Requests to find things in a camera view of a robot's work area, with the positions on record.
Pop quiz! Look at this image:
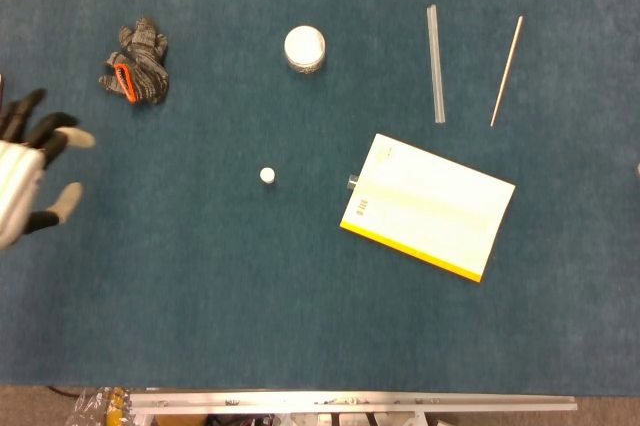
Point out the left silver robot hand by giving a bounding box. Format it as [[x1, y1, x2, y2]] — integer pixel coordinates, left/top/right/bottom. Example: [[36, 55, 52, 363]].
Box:
[[0, 88, 97, 251]]

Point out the long clear glass tube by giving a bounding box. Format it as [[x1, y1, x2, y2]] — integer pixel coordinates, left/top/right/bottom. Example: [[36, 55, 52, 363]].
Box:
[[425, 4, 447, 125]]

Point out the thin metal rod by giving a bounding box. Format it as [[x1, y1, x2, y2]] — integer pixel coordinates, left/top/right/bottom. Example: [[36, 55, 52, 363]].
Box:
[[489, 15, 525, 128]]

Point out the grey knit glove orange tag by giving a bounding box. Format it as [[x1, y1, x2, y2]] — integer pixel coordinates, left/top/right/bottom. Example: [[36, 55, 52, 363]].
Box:
[[98, 15, 170, 106]]

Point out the pale yellow booklet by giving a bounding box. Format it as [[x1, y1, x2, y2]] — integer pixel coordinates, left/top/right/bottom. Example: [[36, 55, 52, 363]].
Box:
[[339, 133, 517, 284]]

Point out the crinkled clear plastic bag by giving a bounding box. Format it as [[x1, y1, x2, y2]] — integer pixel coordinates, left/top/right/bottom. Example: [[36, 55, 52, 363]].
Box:
[[64, 385, 132, 426]]

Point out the white lidded round jar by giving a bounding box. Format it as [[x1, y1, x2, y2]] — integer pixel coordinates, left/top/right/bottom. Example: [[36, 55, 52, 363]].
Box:
[[283, 24, 327, 76]]

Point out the aluminium profile rail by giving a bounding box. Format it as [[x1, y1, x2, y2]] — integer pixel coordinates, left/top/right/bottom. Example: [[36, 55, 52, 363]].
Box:
[[128, 390, 579, 416]]

